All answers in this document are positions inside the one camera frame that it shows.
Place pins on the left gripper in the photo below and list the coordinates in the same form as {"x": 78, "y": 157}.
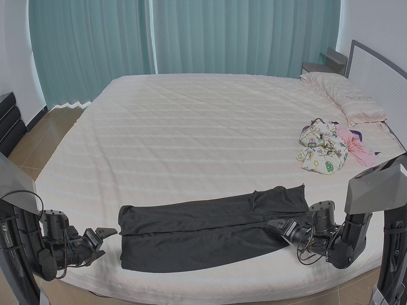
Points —
{"x": 82, "y": 248}

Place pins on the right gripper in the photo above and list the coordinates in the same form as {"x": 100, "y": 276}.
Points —
{"x": 299, "y": 232}

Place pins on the black T-shirt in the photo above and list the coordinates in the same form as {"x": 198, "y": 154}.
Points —
{"x": 197, "y": 233}

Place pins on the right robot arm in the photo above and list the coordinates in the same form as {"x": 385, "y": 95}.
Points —
{"x": 365, "y": 202}

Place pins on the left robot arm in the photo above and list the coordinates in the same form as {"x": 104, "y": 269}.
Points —
{"x": 19, "y": 233}

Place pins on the white printed pyjama top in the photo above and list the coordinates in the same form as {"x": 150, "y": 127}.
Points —
{"x": 321, "y": 151}

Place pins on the pink garment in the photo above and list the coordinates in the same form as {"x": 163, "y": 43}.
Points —
{"x": 359, "y": 148}

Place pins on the bed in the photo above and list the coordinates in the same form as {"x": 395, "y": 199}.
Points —
{"x": 190, "y": 138}

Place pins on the purple garment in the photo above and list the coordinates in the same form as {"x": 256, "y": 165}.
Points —
{"x": 357, "y": 134}

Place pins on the pale pink pillow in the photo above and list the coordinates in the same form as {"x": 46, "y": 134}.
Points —
{"x": 346, "y": 97}

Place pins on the black chest of drawers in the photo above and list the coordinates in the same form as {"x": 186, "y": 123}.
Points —
{"x": 9, "y": 122}

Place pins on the grey bedside table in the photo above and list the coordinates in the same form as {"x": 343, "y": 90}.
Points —
{"x": 324, "y": 64}

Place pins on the blue-green curtain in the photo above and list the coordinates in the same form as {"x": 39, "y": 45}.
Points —
{"x": 244, "y": 27}
{"x": 92, "y": 43}

